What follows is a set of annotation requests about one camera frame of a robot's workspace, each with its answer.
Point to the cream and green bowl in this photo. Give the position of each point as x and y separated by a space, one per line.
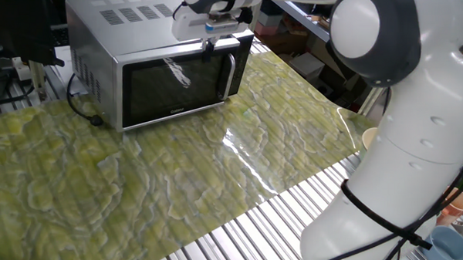
367 137

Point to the orange cup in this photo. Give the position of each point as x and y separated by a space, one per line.
456 207

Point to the white power strip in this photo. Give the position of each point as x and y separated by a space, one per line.
21 68

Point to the grey cardboard box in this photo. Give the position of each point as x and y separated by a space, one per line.
306 65

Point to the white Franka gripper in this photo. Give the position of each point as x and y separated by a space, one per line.
189 27

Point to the silver table leg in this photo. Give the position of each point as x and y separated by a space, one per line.
369 100

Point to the green marble pattern mat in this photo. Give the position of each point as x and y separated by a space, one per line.
102 188

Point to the black keyboard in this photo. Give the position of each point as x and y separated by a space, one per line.
60 35

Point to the short aluminium post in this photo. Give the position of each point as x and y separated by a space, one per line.
38 80

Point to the light blue cup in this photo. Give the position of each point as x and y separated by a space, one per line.
448 248

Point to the grey workbench edge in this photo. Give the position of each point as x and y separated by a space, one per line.
305 21

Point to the white paper sheet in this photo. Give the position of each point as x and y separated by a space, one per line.
65 66

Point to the silver microwave oven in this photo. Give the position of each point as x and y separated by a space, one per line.
147 28

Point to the large black box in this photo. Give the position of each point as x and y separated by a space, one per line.
15 29

